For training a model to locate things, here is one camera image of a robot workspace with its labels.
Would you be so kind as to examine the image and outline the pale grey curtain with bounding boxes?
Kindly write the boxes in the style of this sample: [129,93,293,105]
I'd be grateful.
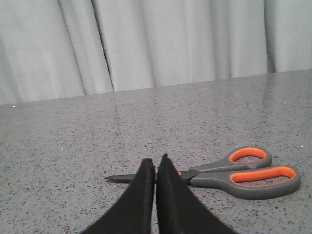
[0,0,312,104]

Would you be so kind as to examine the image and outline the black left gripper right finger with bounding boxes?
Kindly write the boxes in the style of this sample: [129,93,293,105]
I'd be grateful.
[156,154,235,234]

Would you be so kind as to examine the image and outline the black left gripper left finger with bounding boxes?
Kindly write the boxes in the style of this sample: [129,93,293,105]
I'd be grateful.
[82,158,156,234]

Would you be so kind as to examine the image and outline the grey orange handled scissors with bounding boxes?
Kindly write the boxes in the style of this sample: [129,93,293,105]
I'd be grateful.
[104,146,302,200]

